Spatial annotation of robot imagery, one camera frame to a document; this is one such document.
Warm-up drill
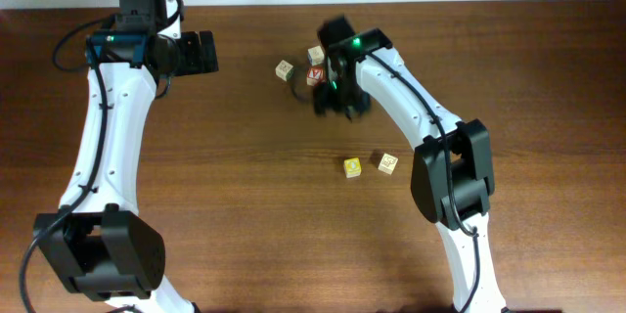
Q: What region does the natural block green print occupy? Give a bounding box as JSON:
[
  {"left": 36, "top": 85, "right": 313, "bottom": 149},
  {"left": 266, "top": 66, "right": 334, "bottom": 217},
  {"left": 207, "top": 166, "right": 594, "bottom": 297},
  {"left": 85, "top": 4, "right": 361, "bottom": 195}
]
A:
[{"left": 275, "top": 60, "right": 294, "bottom": 81}]

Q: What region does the yellow wooden block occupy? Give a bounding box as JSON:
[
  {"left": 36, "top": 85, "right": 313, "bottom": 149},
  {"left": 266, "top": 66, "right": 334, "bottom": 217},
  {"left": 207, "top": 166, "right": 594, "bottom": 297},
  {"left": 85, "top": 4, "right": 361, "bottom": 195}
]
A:
[{"left": 343, "top": 157, "right": 362, "bottom": 178}]

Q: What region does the red letter A block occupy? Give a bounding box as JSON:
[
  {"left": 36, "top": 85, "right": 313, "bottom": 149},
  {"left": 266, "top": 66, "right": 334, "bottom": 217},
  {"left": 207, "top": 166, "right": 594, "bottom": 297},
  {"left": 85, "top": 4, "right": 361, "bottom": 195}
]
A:
[{"left": 306, "top": 67, "right": 326, "bottom": 87}]

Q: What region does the natural block brown picture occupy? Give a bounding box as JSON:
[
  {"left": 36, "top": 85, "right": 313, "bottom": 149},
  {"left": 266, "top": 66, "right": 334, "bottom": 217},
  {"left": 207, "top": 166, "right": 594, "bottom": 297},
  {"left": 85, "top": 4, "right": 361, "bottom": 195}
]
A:
[{"left": 378, "top": 154, "right": 398, "bottom": 175}]

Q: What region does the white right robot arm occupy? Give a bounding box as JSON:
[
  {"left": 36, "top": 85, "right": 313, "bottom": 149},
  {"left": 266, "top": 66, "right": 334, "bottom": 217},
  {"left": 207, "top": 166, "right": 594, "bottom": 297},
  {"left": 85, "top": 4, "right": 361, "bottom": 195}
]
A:
[{"left": 313, "top": 27, "right": 508, "bottom": 312}]

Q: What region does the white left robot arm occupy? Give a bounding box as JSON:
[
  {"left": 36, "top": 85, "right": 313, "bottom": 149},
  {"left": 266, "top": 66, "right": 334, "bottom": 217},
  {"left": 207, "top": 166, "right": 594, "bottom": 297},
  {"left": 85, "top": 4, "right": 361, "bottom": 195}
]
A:
[{"left": 27, "top": 33, "right": 199, "bottom": 312}]

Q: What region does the natural block grey print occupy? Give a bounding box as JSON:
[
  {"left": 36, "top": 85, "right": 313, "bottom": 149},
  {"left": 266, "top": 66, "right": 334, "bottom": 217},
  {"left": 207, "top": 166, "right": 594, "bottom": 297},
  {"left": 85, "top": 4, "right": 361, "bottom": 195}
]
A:
[{"left": 307, "top": 46, "right": 325, "bottom": 67}]

